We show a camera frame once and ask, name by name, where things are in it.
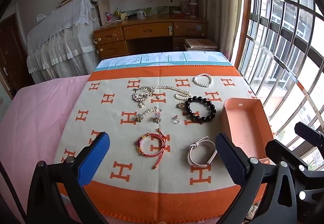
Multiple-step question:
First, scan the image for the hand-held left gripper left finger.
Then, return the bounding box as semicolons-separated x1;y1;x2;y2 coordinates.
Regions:
27;131;111;224

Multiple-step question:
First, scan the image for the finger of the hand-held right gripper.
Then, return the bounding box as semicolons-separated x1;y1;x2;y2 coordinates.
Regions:
294;122;324;145
265;139;311;172

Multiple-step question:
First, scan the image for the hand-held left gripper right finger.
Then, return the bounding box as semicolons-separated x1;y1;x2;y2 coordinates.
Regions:
215;132;302;224

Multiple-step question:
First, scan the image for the white strap watch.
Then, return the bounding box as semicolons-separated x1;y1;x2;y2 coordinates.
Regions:
187;136;218;166

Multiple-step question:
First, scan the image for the orange cardboard box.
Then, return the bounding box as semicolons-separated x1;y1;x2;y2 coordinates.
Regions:
219;97;275;164

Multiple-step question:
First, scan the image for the red cord bracelet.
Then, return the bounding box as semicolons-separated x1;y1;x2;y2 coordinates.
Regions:
137;128;171;170

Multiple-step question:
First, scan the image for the pearl pin brooch with flowers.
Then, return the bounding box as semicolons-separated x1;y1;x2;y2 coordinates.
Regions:
134;107;159;123

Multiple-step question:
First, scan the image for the black bead bracelet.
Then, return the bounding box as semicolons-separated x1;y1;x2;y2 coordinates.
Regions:
182;96;217;123

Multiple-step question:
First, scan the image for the rhinestone brooch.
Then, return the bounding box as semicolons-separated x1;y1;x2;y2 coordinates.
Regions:
131;85;156;108

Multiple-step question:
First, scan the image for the white pearl necklace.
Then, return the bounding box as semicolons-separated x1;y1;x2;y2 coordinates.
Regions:
154;84;193;101

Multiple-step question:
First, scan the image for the white pearl bracelet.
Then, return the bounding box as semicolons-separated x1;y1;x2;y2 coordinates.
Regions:
193;73;214;88

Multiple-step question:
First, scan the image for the orange and cream printed blanket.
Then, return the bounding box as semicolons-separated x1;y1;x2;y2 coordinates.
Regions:
54;65;269;223

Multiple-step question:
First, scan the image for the pink bed sheet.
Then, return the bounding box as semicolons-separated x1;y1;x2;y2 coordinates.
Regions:
0;75;92;224

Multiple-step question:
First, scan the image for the metal window grille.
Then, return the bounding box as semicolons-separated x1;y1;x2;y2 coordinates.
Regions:
237;0;324;172

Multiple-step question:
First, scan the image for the blue tree-print bed sheet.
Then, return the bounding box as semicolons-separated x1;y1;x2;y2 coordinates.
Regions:
95;51;232;73

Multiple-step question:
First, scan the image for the stack of large books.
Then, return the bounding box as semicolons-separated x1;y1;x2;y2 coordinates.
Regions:
184;38;218;52

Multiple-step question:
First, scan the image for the white lace cloth cover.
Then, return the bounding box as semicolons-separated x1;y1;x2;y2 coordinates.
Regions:
26;0;101;82

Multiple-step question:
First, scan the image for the dark wooden door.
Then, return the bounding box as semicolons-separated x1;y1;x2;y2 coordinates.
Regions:
0;15;27;99

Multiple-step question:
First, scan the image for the wooden desk with drawers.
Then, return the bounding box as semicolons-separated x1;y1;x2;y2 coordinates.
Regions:
93;15;209;60

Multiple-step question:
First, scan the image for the beige curtain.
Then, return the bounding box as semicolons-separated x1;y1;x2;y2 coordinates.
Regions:
202;0;252;63

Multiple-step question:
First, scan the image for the clear jar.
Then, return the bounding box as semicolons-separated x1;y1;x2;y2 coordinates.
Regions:
187;2;198;17

